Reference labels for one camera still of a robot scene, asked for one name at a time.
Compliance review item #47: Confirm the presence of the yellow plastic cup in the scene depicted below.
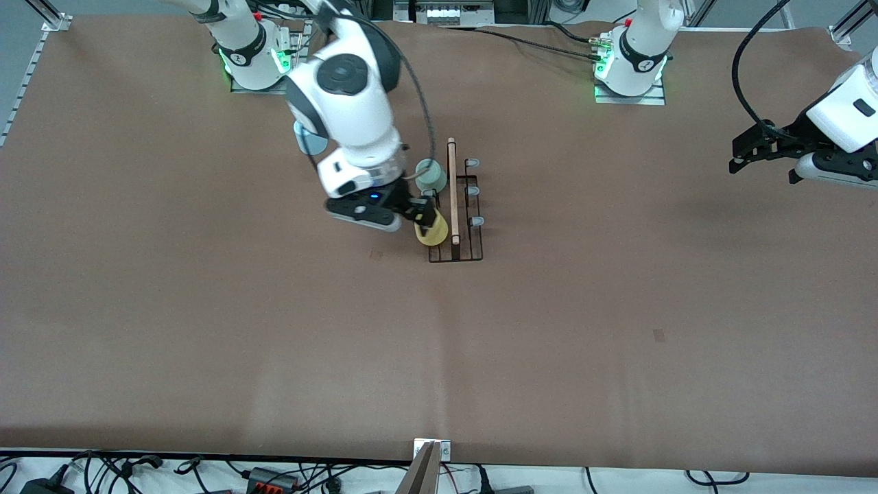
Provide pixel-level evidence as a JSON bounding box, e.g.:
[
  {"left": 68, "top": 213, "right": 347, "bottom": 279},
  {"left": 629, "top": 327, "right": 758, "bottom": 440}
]
[{"left": 414, "top": 211, "right": 449, "bottom": 247}]

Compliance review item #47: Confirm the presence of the pale green plastic cup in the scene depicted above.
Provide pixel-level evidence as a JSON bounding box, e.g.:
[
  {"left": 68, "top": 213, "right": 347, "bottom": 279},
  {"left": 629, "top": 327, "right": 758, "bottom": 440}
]
[{"left": 415, "top": 159, "right": 448, "bottom": 193}]

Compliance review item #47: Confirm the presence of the black wire cup holder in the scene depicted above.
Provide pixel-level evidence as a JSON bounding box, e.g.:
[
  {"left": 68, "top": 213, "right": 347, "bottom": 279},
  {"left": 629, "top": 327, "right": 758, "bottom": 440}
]
[{"left": 427, "top": 137, "right": 485, "bottom": 263}]

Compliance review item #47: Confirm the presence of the light blue plastic cup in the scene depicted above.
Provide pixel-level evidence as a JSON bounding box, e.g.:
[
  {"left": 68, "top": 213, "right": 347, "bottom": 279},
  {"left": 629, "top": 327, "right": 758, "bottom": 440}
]
[{"left": 294, "top": 120, "right": 330, "bottom": 156}]

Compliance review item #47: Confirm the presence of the white power strip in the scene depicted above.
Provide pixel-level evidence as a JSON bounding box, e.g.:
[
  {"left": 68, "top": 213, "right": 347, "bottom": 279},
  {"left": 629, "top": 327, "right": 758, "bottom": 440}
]
[{"left": 271, "top": 0, "right": 320, "bottom": 21}]

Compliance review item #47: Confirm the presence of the brown table mat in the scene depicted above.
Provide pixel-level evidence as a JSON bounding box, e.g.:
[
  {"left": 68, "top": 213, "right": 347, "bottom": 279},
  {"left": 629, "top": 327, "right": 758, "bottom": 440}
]
[{"left": 0, "top": 15, "right": 878, "bottom": 478}]

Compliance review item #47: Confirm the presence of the grey metal pole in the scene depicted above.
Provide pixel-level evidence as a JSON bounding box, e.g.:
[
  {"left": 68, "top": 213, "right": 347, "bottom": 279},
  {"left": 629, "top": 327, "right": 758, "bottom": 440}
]
[{"left": 394, "top": 443, "right": 442, "bottom": 494}]

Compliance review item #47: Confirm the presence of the red and black connector block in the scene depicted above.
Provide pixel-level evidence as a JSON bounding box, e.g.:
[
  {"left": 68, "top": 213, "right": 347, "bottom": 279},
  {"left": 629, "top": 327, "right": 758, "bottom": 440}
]
[{"left": 244, "top": 467, "right": 299, "bottom": 492}]

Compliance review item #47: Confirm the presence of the black table edge strip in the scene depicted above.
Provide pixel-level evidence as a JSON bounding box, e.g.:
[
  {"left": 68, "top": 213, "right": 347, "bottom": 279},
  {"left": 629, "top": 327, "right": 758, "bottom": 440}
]
[{"left": 0, "top": 447, "right": 416, "bottom": 466}]

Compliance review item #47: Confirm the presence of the black power adapter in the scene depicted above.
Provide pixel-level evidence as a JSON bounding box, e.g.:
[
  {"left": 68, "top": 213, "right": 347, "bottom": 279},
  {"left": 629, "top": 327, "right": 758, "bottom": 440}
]
[{"left": 19, "top": 473, "right": 76, "bottom": 494}]

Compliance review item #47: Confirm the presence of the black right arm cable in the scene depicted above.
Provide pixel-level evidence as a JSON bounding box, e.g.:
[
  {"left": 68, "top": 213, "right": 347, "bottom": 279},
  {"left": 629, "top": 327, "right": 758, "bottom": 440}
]
[{"left": 329, "top": 0, "right": 437, "bottom": 183}]

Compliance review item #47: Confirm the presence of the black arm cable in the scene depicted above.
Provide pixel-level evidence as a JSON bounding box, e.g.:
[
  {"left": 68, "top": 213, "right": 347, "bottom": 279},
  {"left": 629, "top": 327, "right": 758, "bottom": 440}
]
[
  {"left": 731, "top": 0, "right": 793, "bottom": 131},
  {"left": 329, "top": 0, "right": 437, "bottom": 183}
]

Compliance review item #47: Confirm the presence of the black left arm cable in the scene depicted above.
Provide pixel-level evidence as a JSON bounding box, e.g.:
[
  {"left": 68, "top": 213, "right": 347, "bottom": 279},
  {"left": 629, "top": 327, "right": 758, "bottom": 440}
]
[{"left": 731, "top": 0, "right": 793, "bottom": 131}]

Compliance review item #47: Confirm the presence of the aluminium frame profile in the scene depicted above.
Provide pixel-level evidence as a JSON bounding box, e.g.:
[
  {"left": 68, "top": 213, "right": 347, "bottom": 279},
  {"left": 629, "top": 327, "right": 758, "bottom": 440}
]
[
  {"left": 829, "top": 0, "right": 878, "bottom": 49},
  {"left": 26, "top": 0, "right": 73, "bottom": 33}
]

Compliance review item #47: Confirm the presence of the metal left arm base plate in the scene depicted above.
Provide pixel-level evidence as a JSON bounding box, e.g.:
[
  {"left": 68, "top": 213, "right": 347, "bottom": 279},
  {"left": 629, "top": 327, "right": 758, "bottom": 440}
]
[{"left": 594, "top": 31, "right": 667, "bottom": 106}]

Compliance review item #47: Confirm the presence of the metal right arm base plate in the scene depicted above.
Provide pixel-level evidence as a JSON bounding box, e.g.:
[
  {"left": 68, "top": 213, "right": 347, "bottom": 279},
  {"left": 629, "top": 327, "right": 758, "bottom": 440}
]
[{"left": 230, "top": 19, "right": 306, "bottom": 95}]

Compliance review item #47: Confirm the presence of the black cable on mat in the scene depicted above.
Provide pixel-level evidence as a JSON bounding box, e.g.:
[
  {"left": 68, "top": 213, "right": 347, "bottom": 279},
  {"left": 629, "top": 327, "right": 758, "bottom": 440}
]
[{"left": 439, "top": 21, "right": 608, "bottom": 64}]

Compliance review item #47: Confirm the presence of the silver mounting bracket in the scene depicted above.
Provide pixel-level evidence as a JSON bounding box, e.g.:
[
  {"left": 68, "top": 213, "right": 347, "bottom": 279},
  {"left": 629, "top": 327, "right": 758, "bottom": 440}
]
[{"left": 413, "top": 438, "right": 453, "bottom": 462}]

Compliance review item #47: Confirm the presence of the black looped cable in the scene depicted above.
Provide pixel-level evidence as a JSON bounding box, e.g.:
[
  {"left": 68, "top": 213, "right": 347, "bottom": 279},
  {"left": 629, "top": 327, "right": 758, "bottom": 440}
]
[{"left": 686, "top": 470, "right": 750, "bottom": 485}]

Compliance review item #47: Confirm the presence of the perforated metal rail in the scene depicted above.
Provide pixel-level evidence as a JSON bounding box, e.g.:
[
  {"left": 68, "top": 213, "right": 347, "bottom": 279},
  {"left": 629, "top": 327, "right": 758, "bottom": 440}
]
[{"left": 0, "top": 31, "right": 52, "bottom": 148}]

